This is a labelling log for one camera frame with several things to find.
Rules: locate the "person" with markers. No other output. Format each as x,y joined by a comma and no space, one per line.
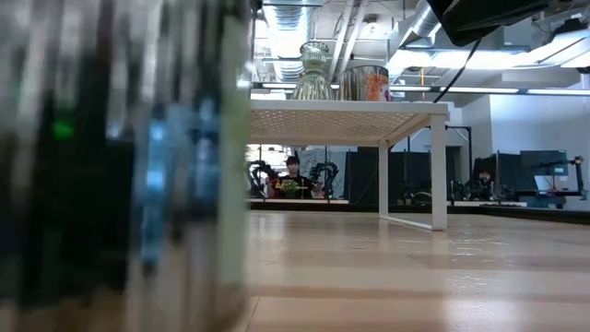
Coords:
295,183

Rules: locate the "black aluminium table frame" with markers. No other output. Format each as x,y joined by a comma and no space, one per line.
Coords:
322,206

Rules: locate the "silver spiral ventilation duct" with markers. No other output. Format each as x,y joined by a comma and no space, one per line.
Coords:
288,23

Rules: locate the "black idle robot arm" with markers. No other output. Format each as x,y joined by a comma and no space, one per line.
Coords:
328,171
258,173

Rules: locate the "dark monitor on stand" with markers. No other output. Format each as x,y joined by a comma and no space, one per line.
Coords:
544,162

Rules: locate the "silver slanted ventilation duct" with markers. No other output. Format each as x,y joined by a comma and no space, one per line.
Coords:
417,23

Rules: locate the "black divider panel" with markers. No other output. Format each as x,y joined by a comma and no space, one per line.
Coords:
507,170
364,177

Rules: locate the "small green potted plant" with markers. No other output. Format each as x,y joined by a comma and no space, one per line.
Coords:
289,187

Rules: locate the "clear ribbed glass candle holder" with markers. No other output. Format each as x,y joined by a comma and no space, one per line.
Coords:
313,83

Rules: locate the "tin candle with green label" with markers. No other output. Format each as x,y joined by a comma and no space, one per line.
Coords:
115,184

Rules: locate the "tin candle with orange tag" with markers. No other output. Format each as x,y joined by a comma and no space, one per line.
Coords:
359,83

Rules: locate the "white perforated metal shelf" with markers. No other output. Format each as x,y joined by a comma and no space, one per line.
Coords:
332,122

